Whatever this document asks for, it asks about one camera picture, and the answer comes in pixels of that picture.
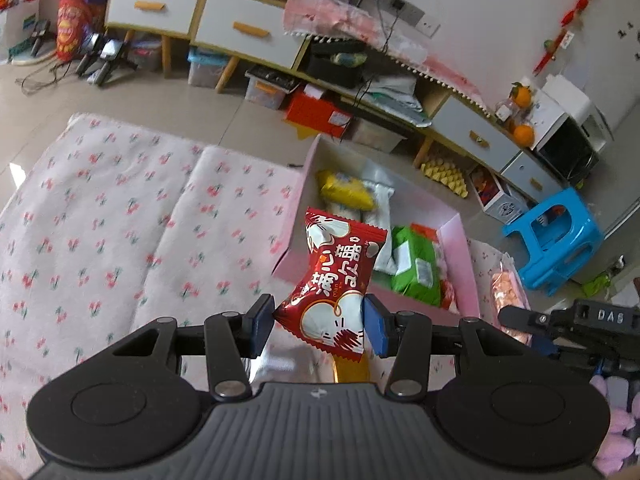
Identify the red lantern decoration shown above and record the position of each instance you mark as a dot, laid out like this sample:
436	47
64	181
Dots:
73	19

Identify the blue plastic stool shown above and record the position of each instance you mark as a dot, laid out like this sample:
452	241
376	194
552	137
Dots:
560	235

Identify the orange fruit lower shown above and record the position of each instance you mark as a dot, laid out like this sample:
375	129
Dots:
524	135

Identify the cherry print table cloth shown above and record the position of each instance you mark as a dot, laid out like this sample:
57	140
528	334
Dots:
117	224

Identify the red white snack bag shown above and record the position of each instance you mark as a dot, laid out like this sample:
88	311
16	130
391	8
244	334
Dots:
325	307

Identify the yellow snack bag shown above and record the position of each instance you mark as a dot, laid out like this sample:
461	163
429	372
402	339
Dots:
335	187

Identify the green snack package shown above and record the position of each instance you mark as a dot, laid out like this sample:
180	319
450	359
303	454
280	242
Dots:
417	274

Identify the gold snack bar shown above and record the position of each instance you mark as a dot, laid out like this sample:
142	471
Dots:
346	371

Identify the red box under cabinet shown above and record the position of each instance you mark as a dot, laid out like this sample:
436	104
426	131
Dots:
319	115

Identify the orange fruit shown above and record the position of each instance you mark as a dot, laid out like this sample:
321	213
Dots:
524	135
521	95

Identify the white microwave oven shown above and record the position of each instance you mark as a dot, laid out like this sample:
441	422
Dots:
570	131

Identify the pink wafer snack package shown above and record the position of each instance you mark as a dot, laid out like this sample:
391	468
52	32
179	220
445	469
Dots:
506	291

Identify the orange fruit upper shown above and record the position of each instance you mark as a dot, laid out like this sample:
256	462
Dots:
521	95

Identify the yellow egg tray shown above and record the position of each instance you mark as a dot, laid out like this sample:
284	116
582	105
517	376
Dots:
446	173

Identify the pink cherry cloth on cabinet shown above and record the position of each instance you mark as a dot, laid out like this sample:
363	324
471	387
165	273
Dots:
333	19

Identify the purple gloved right hand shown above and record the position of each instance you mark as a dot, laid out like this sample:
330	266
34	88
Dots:
620	448

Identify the white printed carton box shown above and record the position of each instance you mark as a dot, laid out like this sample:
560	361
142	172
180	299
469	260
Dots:
497	197

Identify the wooden cabinet with white drawers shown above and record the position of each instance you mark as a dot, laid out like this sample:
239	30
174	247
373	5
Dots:
252	30

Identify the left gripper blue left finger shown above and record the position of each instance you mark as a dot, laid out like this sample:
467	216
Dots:
257	326

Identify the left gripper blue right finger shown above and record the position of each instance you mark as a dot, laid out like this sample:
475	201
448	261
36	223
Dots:
379	325

